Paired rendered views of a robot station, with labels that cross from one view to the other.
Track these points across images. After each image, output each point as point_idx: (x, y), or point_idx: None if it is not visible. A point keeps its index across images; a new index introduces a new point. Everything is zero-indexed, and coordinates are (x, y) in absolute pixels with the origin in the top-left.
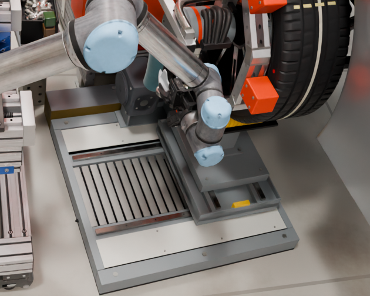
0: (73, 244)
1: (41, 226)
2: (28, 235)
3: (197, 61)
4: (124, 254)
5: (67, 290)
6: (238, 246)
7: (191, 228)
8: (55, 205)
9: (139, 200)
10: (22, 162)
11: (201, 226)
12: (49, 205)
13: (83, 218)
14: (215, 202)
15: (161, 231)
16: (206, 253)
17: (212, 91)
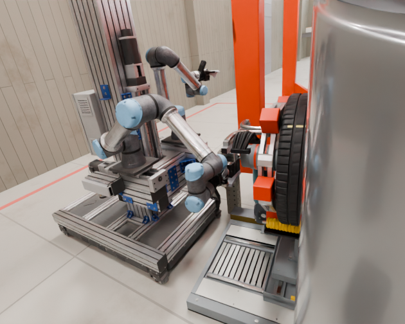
0: (198, 277)
1: (192, 262)
2: (165, 252)
3: (200, 145)
4: (211, 292)
5: (177, 297)
6: None
7: (260, 301)
8: (206, 256)
9: (243, 271)
10: (191, 224)
11: (267, 304)
12: (203, 255)
13: (207, 264)
14: (278, 288)
15: (240, 292)
16: (258, 321)
17: (204, 163)
